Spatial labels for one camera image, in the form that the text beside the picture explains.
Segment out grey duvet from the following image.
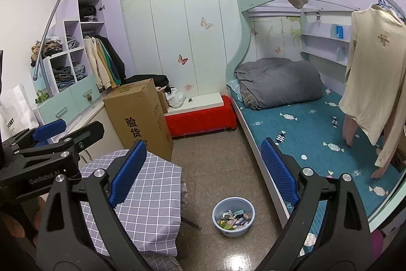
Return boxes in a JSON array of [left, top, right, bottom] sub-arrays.
[[235, 58, 323, 110]]

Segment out metal table leg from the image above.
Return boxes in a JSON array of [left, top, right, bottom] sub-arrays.
[[181, 217, 202, 230]]

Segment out blue plastic basin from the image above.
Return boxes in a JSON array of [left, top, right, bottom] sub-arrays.
[[212, 196, 256, 238]]

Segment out cream hanging jacket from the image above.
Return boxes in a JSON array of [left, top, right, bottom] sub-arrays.
[[83, 38, 107, 90]]

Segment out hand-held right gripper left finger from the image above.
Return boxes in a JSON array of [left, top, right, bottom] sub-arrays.
[[34, 141, 153, 271]]

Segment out black clothes heap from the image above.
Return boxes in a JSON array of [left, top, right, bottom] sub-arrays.
[[125, 74, 170, 89]]

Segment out small green ornament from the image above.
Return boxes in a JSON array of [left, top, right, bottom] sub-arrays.
[[35, 89, 50, 105]]

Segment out large cardboard box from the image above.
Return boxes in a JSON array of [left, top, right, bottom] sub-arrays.
[[103, 78, 174, 162]]

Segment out green hanging garment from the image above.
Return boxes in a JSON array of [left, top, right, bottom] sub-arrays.
[[101, 41, 121, 86]]

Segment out white paper bag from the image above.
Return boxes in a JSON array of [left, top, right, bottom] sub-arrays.
[[0, 84, 39, 132]]

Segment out small cardboard box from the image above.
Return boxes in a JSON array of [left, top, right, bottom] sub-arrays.
[[158, 90, 169, 114]]

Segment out beige bundled cloth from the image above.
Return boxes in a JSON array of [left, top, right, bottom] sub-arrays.
[[285, 0, 311, 9]]

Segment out cream low cabinet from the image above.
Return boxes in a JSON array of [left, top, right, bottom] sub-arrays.
[[68, 106, 127, 164]]

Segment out black folded clothes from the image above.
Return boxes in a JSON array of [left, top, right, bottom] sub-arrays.
[[79, 5, 97, 22]]

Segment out table with purple checkered cloth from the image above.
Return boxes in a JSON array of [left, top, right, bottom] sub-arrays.
[[78, 149, 188, 271]]

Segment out black hanging coat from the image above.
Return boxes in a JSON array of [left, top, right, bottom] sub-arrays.
[[95, 34, 127, 84]]

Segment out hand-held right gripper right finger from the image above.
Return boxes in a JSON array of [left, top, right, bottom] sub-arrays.
[[254, 138, 372, 271]]

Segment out grey metal handrail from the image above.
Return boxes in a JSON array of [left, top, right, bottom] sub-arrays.
[[32, 0, 104, 81]]

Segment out red bench with white top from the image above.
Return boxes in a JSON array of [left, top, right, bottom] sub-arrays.
[[163, 92, 237, 139]]

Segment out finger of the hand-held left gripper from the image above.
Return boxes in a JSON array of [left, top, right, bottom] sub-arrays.
[[13, 121, 105, 164], [3, 119, 67, 149]]

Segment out teal fish print bedsheet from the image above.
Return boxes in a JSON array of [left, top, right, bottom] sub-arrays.
[[230, 84, 406, 256]]

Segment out dark folded clothes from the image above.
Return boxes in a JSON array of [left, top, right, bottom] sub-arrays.
[[52, 66, 76, 84]]

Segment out person's left hand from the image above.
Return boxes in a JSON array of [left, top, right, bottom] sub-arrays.
[[0, 195, 48, 248]]

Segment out blue plaid pillow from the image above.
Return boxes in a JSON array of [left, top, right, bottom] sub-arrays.
[[227, 79, 243, 103]]

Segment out cream long sleeve shirt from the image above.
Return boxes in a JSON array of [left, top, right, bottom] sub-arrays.
[[339, 3, 406, 168]]

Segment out lilac stair cabinet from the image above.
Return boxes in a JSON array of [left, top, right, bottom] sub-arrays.
[[33, 0, 135, 125]]

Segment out pale folded clothes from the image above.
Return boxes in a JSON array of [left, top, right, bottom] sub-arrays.
[[65, 36, 80, 51]]

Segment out heap of brown clothes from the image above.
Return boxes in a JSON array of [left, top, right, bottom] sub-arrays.
[[30, 39, 64, 67]]

